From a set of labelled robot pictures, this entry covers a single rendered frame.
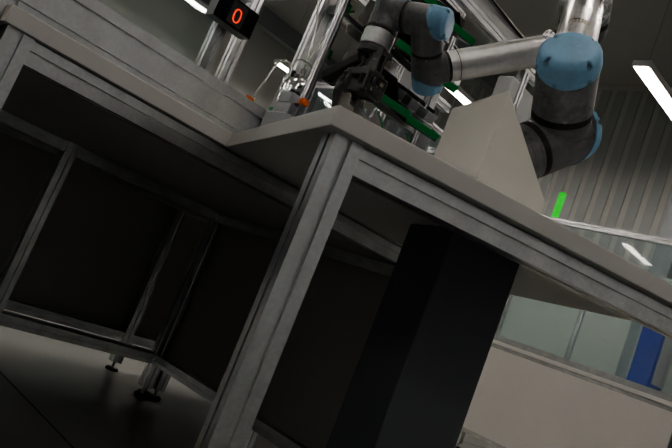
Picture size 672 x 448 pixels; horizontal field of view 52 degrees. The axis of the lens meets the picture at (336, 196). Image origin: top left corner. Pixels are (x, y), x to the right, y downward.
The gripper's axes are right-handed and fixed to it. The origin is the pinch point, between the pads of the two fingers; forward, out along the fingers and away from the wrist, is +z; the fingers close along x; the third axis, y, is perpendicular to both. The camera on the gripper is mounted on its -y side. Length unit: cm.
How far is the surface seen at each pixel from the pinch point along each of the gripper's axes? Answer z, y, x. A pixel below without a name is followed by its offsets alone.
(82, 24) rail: 10, -4, -60
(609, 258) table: 16, 70, 1
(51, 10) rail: 10, -4, -66
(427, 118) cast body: -23, -13, 43
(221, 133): 15.8, 4.5, -30.5
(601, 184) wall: -290, -366, 862
